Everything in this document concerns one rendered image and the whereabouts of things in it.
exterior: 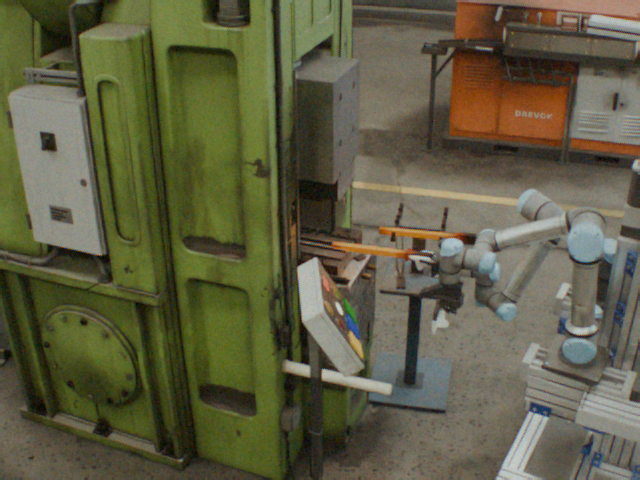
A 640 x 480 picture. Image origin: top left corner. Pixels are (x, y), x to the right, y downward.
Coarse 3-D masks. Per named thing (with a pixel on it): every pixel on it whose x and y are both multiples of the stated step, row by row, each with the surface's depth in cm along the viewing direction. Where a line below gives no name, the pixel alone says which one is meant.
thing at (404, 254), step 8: (344, 248) 332; (352, 248) 331; (360, 248) 329; (368, 248) 328; (376, 248) 328; (384, 248) 327; (408, 248) 325; (392, 256) 325; (400, 256) 324; (408, 256) 323
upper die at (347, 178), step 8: (352, 160) 320; (352, 168) 320; (344, 176) 312; (352, 176) 322; (304, 184) 311; (312, 184) 310; (320, 184) 309; (328, 184) 307; (336, 184) 306; (344, 184) 313; (304, 192) 313; (312, 192) 312; (320, 192) 310; (328, 192) 309; (336, 192) 308; (344, 192) 315; (328, 200) 311; (336, 200) 309
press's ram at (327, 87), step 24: (312, 72) 291; (336, 72) 291; (312, 96) 286; (336, 96) 287; (312, 120) 291; (336, 120) 291; (312, 144) 296; (336, 144) 296; (312, 168) 301; (336, 168) 301
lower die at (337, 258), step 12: (324, 240) 339; (336, 240) 340; (348, 240) 340; (300, 252) 333; (312, 252) 332; (324, 252) 332; (336, 252) 332; (348, 252) 335; (300, 264) 330; (324, 264) 326; (336, 264) 325
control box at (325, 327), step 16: (304, 272) 284; (320, 272) 282; (304, 288) 275; (320, 288) 271; (336, 288) 292; (304, 304) 268; (320, 304) 262; (336, 304) 278; (304, 320) 260; (320, 320) 260; (336, 320) 268; (320, 336) 263; (336, 336) 264; (336, 352) 267; (352, 352) 268; (352, 368) 271
